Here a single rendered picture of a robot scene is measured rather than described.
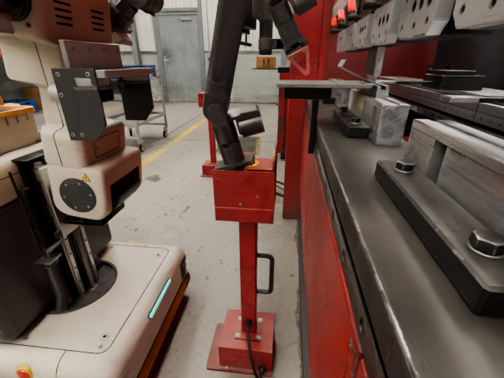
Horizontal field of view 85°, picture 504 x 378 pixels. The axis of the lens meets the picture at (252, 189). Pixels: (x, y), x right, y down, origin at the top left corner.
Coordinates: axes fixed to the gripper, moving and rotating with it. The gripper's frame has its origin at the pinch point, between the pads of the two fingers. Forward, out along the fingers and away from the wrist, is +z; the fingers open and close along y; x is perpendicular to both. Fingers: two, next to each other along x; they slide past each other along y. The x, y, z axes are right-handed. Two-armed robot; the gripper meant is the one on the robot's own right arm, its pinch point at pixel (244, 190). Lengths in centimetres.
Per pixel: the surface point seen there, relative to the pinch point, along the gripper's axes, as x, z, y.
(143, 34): 712, -183, -326
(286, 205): 109, 65, -3
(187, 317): 16, 63, -48
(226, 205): -5.0, 0.8, -4.3
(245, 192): -4.9, -1.7, 1.6
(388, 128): -0.4, -8.4, 38.1
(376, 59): 20, -22, 42
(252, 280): 1.9, 33.3, -7.2
